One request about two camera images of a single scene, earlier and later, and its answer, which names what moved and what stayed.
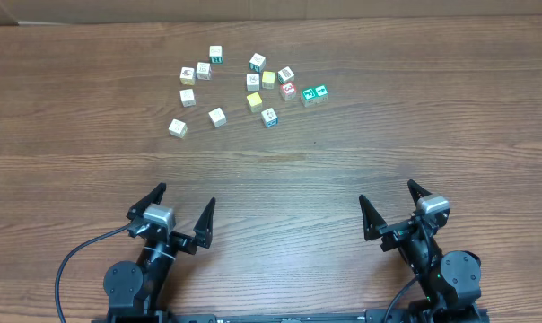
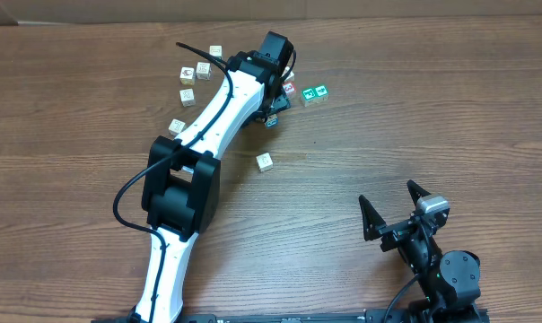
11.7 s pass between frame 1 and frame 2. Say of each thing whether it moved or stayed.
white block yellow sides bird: stayed
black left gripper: moved
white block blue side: stayed
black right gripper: stayed
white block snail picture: moved
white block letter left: stayed
